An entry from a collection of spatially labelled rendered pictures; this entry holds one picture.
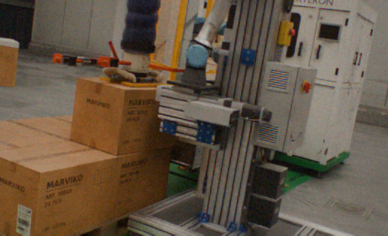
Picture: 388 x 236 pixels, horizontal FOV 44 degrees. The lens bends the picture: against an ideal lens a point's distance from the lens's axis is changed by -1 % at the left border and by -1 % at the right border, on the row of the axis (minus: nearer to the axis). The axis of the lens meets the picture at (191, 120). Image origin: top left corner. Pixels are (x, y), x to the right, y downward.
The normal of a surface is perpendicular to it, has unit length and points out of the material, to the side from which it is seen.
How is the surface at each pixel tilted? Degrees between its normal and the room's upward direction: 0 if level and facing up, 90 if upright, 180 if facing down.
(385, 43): 90
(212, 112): 90
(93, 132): 90
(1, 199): 90
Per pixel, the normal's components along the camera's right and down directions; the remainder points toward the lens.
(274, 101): -0.47, 0.07
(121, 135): 0.83, 0.22
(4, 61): 0.47, 0.22
